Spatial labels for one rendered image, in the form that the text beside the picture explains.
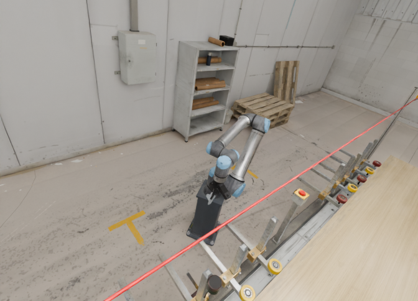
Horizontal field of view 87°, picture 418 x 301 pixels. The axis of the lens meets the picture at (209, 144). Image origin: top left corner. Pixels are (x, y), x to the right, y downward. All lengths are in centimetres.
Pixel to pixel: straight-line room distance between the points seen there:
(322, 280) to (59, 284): 201
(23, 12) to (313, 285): 319
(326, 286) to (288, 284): 22
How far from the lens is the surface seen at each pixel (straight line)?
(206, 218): 232
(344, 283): 171
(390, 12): 874
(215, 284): 112
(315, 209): 233
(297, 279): 156
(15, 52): 302
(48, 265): 261
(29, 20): 297
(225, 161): 141
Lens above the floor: 215
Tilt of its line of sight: 33 degrees down
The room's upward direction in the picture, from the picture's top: 11 degrees clockwise
